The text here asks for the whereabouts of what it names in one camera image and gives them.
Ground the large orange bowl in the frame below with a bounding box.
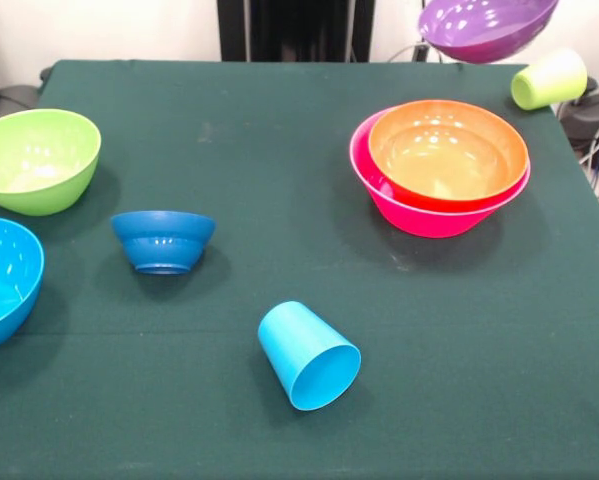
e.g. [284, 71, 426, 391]
[368, 99, 530, 214]

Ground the purple bowl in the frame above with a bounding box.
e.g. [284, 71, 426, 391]
[417, 0, 561, 65]

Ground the dark green table cloth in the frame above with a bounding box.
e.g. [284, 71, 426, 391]
[0, 59, 599, 480]

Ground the light blue cup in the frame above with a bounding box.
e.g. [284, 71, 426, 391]
[257, 300, 363, 412]

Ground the pink bowl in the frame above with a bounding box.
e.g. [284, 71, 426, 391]
[349, 107, 532, 239]

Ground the small dark blue bowl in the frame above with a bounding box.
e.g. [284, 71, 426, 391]
[110, 210, 217, 276]

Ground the lime green bowl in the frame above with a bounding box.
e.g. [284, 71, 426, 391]
[0, 108, 103, 217]

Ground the lime green cup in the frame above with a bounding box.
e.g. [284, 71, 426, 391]
[510, 48, 589, 111]

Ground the light blue bowl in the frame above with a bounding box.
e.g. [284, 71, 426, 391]
[0, 215, 46, 354]

